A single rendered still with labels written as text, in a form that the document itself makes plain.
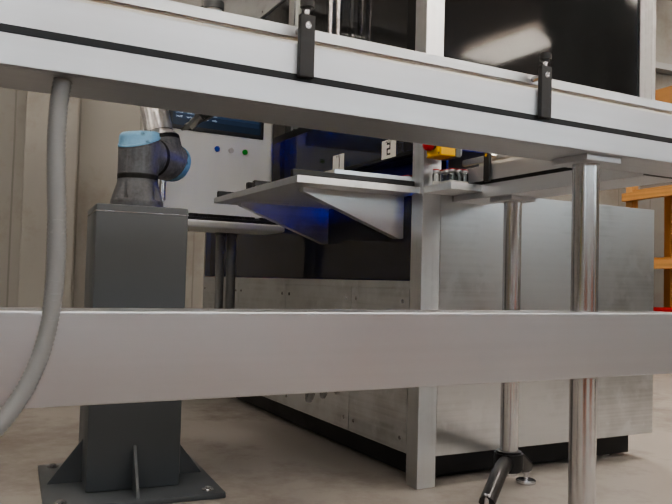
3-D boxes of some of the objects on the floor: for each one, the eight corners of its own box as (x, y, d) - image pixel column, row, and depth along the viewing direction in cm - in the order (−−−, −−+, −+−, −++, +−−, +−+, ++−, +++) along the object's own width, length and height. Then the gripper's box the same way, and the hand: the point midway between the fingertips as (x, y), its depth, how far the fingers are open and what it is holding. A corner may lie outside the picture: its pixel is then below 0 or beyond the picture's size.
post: (423, 482, 218) (437, -200, 227) (435, 487, 213) (449, -211, 222) (405, 484, 215) (420, -207, 224) (416, 489, 210) (431, -218, 219)
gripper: (216, 74, 210) (157, 110, 214) (242, 111, 217) (184, 145, 221) (218, 64, 217) (160, 99, 222) (243, 100, 224) (187, 133, 229)
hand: (176, 116), depth 224 cm, fingers open, 7 cm apart
